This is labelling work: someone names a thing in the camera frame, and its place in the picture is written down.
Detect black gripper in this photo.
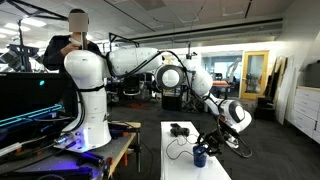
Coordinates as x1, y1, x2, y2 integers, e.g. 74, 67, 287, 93
196, 127, 232, 158

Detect blue plastic cup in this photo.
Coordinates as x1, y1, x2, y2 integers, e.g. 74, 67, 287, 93
192, 144, 209, 168

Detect black device on table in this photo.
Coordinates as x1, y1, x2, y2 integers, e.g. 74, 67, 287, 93
169, 122, 191, 138

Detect yellow framed door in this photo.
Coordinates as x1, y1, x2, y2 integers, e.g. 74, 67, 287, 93
240, 50, 270, 100

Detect leaning light boards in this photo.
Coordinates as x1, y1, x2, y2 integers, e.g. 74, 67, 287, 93
273, 54, 298, 126

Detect black office chair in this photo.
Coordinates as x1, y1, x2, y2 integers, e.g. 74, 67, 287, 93
122, 74, 142, 98

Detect white drawer cabinet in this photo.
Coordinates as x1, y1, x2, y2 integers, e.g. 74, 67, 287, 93
287, 85, 320, 145

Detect robot mounting table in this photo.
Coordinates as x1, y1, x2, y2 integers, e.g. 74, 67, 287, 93
0, 121, 143, 180

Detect person in black shirt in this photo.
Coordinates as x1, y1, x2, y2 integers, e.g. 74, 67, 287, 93
42, 8, 105, 118

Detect large dark monitor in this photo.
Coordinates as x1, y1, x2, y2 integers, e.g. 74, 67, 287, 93
0, 71, 74, 122

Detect thin black cable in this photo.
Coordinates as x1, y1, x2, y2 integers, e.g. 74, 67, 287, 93
165, 133, 201, 161

